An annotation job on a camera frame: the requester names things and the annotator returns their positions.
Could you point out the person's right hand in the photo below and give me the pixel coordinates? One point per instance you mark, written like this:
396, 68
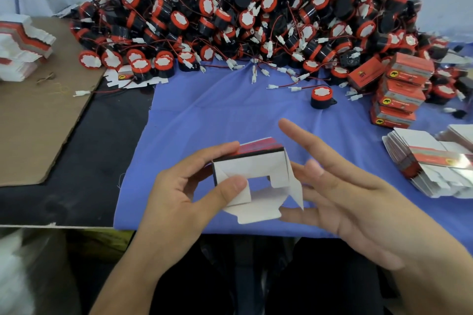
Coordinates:
369, 211

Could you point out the person's left hand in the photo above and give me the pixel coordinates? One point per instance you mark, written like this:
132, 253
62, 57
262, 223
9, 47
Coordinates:
174, 215

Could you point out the stack of paper boxes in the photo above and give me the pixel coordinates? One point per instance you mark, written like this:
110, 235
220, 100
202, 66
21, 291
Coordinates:
22, 45
425, 150

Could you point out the orange white paper box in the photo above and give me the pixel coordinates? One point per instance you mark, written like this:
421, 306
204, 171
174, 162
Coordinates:
412, 66
401, 93
393, 115
255, 163
367, 73

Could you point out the single red black buzzer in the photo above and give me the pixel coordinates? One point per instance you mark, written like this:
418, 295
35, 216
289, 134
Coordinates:
323, 94

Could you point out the pile of black red buzzers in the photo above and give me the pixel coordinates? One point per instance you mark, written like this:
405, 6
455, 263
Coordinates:
259, 8

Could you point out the person's left forearm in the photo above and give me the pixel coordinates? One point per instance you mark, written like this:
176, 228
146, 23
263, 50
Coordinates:
137, 289

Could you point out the blue cloth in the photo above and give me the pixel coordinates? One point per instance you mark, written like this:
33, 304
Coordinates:
185, 119

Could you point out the brown cardboard sheet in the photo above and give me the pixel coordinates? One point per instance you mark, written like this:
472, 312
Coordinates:
37, 126

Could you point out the rubber band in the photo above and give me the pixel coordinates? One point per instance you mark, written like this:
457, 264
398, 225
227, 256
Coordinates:
46, 77

